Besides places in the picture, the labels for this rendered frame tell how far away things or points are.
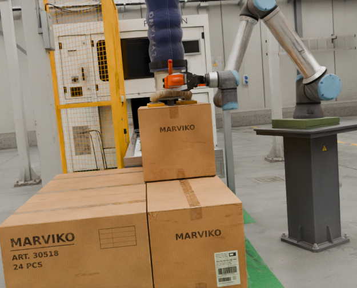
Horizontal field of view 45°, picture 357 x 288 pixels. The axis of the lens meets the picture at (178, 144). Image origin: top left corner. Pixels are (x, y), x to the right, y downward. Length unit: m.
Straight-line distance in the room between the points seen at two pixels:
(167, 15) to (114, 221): 1.29
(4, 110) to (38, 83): 8.27
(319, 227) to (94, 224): 1.51
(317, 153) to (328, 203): 0.33
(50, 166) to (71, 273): 2.01
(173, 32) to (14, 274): 1.53
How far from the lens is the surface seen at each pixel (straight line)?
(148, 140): 2.32
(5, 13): 6.13
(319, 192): 2.77
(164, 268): 1.86
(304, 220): 2.83
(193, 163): 2.35
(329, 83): 2.58
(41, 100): 3.76
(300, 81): 2.76
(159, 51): 2.55
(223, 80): 2.37
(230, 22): 12.41
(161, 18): 2.57
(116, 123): 3.73
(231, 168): 3.64
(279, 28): 2.51
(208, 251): 1.85
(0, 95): 12.04
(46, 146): 3.78
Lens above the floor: 1.00
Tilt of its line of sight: 6 degrees down
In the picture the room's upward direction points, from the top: 5 degrees counter-clockwise
